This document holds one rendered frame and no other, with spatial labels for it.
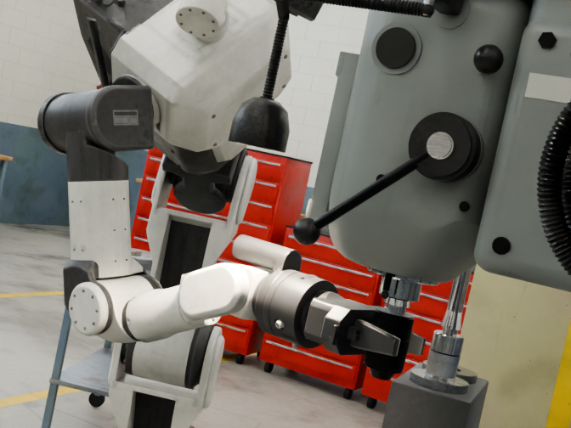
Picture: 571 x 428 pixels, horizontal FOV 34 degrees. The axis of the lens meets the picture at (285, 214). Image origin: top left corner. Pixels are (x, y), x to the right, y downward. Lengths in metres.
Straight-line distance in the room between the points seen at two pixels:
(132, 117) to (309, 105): 9.75
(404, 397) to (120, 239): 0.48
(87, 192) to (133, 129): 0.12
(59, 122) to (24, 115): 10.33
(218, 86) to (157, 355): 0.57
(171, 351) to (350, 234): 0.80
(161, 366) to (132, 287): 0.41
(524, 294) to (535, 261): 1.88
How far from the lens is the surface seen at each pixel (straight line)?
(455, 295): 1.44
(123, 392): 1.84
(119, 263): 1.41
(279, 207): 6.32
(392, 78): 1.02
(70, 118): 1.42
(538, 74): 0.96
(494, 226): 0.95
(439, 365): 1.45
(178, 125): 1.46
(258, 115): 1.13
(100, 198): 1.40
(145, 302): 1.34
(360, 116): 1.03
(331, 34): 11.18
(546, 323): 2.81
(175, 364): 1.78
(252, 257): 1.23
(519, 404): 2.85
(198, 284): 1.23
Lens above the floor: 1.40
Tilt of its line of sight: 3 degrees down
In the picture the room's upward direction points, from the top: 12 degrees clockwise
